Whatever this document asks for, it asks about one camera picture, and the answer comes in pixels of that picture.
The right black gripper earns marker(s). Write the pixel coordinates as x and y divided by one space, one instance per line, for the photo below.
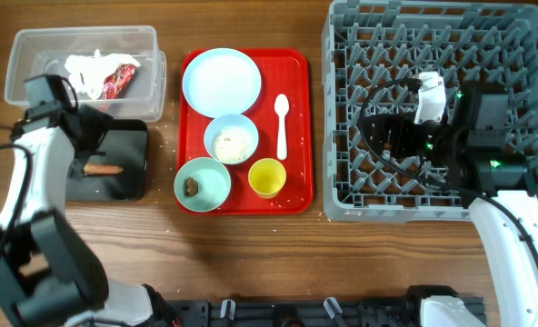
402 123

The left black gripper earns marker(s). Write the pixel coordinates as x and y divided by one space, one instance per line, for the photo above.
97 124

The brown food scrap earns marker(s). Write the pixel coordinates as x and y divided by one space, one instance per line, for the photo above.
191 187

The yellow plastic cup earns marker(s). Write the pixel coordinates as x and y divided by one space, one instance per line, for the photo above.
267 177

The green bowl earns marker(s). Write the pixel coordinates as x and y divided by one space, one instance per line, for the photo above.
213 184

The blue bowl with rice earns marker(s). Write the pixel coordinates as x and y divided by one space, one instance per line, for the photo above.
231 139

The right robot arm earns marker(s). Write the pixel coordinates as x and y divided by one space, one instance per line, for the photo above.
495 186

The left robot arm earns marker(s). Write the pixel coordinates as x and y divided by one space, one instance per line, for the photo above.
48 274

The black waste tray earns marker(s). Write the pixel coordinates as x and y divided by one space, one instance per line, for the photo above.
124 145

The grey dishwasher rack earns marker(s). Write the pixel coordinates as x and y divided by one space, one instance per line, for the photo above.
367 46

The carrot piece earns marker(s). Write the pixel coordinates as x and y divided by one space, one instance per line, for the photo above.
101 169

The red snack wrapper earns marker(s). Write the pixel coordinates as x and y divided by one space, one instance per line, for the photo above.
116 83

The clear plastic bin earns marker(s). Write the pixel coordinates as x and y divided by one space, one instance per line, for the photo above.
44 51

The white plastic spoon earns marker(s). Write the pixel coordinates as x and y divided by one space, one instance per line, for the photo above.
281 108

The red plastic tray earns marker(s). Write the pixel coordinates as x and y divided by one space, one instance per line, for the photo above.
283 71

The large light blue plate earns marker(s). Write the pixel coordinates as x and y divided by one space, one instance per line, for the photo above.
221 81

